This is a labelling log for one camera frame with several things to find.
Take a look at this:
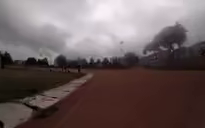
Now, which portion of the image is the tall light pole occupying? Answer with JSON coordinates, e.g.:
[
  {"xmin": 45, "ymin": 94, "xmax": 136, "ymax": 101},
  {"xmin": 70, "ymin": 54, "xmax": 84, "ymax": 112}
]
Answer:
[{"xmin": 119, "ymin": 40, "xmax": 125, "ymax": 58}]

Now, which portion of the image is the row of distant trees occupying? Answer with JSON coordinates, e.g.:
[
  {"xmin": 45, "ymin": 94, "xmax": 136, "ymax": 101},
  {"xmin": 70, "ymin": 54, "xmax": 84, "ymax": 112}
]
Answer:
[{"xmin": 0, "ymin": 48, "xmax": 140, "ymax": 70}]

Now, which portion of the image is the group of people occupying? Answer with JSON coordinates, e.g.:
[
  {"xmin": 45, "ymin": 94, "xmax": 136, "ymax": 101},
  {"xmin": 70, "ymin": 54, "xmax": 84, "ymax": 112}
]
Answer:
[{"xmin": 60, "ymin": 64, "xmax": 82, "ymax": 74}]

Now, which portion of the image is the red running track surface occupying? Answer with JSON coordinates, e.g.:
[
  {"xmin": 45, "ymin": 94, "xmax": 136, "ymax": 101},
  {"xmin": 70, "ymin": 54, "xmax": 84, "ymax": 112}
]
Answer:
[{"xmin": 15, "ymin": 67, "xmax": 205, "ymax": 128}]

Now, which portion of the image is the pale concrete kerb strip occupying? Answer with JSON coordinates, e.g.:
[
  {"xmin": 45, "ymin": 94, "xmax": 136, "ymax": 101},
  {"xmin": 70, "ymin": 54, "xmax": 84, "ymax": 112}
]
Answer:
[{"xmin": 0, "ymin": 72, "xmax": 94, "ymax": 128}]

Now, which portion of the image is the large tree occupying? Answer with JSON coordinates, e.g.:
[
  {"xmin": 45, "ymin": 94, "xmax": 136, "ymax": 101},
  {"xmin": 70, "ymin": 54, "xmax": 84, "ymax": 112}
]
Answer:
[{"xmin": 142, "ymin": 22, "xmax": 189, "ymax": 68}]

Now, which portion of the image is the dark grass field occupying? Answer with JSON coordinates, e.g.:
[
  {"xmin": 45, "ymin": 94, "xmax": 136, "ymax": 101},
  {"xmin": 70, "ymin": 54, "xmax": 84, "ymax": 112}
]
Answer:
[{"xmin": 0, "ymin": 65, "xmax": 87, "ymax": 105}]

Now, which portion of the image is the long grey building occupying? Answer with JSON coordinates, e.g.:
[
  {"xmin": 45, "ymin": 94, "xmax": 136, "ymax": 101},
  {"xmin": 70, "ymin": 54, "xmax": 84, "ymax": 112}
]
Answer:
[{"xmin": 138, "ymin": 39, "xmax": 205, "ymax": 71}]

